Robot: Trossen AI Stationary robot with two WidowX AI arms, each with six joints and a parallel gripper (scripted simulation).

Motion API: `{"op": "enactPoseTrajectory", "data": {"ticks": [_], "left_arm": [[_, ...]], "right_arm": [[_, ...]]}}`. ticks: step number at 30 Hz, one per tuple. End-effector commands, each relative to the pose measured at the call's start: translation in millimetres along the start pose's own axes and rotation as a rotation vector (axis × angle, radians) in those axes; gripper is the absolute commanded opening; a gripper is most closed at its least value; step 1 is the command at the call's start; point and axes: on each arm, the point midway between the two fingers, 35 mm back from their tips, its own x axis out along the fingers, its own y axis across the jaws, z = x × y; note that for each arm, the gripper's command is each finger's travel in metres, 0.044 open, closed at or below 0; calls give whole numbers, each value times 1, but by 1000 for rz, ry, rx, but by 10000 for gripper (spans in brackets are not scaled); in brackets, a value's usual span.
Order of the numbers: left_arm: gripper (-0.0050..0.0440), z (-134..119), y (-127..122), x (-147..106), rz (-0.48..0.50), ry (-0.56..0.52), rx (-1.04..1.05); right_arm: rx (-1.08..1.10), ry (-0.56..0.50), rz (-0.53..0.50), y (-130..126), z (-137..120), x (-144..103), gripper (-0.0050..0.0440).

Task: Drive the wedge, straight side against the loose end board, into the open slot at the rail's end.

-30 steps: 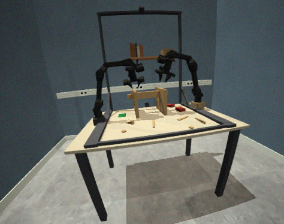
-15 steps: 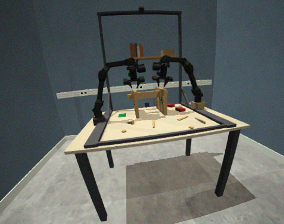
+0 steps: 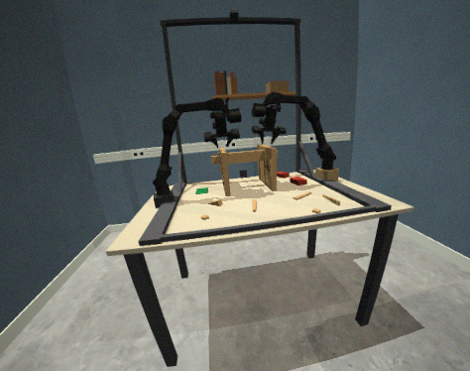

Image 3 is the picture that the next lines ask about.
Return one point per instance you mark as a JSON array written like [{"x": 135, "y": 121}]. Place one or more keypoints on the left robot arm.
[{"x": 260, "y": 110}]

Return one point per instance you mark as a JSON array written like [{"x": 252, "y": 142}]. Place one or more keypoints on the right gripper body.
[{"x": 234, "y": 133}]

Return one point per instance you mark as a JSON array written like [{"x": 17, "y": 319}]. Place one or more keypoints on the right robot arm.
[{"x": 233, "y": 116}]

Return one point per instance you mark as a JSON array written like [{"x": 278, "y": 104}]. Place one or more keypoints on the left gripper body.
[{"x": 269, "y": 126}]

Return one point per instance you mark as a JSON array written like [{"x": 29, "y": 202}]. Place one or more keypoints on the black metal overhead frame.
[{"x": 241, "y": 20}]

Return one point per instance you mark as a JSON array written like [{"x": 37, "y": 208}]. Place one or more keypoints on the tan wooden rail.
[{"x": 241, "y": 157}]

